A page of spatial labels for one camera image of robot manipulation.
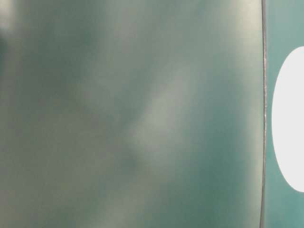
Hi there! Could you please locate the white round bowl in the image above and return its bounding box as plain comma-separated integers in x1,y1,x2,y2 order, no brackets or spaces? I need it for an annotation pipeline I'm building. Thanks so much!
271,47,304,192

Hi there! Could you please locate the green table mat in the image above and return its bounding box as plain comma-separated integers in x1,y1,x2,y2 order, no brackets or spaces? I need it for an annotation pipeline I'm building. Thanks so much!
0,0,264,228

